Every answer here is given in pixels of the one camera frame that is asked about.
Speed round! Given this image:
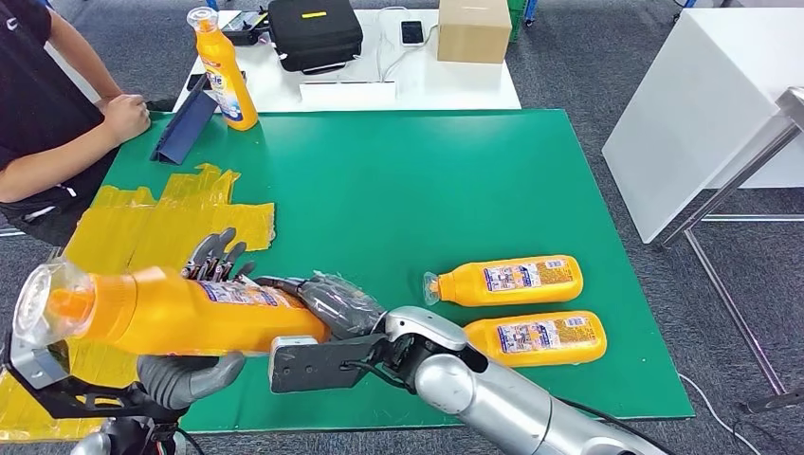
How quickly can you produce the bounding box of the black handheld device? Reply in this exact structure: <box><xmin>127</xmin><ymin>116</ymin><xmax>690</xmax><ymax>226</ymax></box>
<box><xmin>221</xmin><ymin>9</ymin><xmax>272</xmax><ymax>46</ymax></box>

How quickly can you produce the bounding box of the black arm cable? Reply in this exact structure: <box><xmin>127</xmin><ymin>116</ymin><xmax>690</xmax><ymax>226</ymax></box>
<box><xmin>556</xmin><ymin>396</ymin><xmax>678</xmax><ymax>455</ymax></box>

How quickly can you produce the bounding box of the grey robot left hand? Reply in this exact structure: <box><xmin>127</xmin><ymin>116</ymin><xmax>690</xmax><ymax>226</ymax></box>
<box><xmin>137</xmin><ymin>350</ymin><xmax>247</xmax><ymax>412</ymax></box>

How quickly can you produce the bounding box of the large white side table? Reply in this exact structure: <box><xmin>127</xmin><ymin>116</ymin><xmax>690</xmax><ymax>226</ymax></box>
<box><xmin>600</xmin><ymin>7</ymin><xmax>804</xmax><ymax>245</ymax></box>

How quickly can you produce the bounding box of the white charging cable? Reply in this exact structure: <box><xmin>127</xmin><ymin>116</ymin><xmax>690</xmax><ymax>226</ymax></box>
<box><xmin>374</xmin><ymin>6</ymin><xmax>441</xmax><ymax>82</ymax></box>

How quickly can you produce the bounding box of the green crate stack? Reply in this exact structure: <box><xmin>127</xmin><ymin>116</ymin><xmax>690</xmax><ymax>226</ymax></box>
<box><xmin>505</xmin><ymin>0</ymin><xmax>527</xmax><ymax>44</ymax></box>

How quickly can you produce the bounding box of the person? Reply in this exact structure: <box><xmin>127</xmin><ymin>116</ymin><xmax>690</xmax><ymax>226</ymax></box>
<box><xmin>0</xmin><ymin>0</ymin><xmax>120</xmax><ymax>247</ymax></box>

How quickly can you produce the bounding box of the yellow tape patch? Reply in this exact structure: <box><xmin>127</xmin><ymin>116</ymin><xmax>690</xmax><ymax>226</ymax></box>
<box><xmin>0</xmin><ymin>163</ymin><xmax>278</xmax><ymax>444</ymax></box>

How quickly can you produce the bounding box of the green table mat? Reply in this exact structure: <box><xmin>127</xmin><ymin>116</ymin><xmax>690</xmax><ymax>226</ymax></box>
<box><xmin>100</xmin><ymin>108</ymin><xmax>696</xmax><ymax>434</ymax></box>

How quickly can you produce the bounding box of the white floor cable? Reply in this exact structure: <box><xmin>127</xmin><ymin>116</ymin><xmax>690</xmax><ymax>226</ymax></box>
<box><xmin>677</xmin><ymin>373</ymin><xmax>764</xmax><ymax>455</ymax></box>

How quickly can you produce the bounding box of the white long box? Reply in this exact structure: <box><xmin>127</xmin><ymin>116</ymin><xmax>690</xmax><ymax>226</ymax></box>
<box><xmin>299</xmin><ymin>80</ymin><xmax>398</xmax><ymax>105</ymax></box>

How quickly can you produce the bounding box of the orange detergent bottle clear cap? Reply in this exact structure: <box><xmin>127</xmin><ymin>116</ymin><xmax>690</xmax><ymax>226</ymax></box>
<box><xmin>12</xmin><ymin>258</ymin><xmax>331</xmax><ymax>358</ymax></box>
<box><xmin>463</xmin><ymin>310</ymin><xmax>609</xmax><ymax>369</ymax></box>
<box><xmin>422</xmin><ymin>254</ymin><xmax>585</xmax><ymax>309</ymax></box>
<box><xmin>186</xmin><ymin>6</ymin><xmax>260</xmax><ymax>133</ymax></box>

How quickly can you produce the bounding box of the dark blue folding stand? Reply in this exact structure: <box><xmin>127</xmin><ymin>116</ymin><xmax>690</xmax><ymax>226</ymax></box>
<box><xmin>149</xmin><ymin>74</ymin><xmax>220</xmax><ymax>167</ymax></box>

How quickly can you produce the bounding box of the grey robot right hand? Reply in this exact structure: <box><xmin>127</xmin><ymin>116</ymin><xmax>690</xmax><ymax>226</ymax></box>
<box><xmin>182</xmin><ymin>227</ymin><xmax>388</xmax><ymax>343</ymax></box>

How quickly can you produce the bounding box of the steel frame stand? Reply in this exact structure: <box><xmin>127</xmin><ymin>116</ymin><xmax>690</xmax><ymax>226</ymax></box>
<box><xmin>652</xmin><ymin>86</ymin><xmax>804</xmax><ymax>414</ymax></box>

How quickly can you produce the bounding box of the cardboard box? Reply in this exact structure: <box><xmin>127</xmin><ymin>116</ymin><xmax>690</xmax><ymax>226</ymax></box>
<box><xmin>436</xmin><ymin>0</ymin><xmax>513</xmax><ymax>65</ymax></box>

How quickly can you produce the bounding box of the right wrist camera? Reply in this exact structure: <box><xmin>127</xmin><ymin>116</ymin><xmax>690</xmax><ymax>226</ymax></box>
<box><xmin>268</xmin><ymin>334</ymin><xmax>388</xmax><ymax>395</ymax></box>

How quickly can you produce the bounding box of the black carrying case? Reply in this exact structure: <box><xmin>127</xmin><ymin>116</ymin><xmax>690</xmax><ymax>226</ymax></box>
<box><xmin>267</xmin><ymin>0</ymin><xmax>365</xmax><ymax>75</ymax></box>

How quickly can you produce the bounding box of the person's right hand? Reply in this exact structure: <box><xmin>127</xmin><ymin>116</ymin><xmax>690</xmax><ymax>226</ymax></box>
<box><xmin>97</xmin><ymin>94</ymin><xmax>153</xmax><ymax>147</ymax></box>

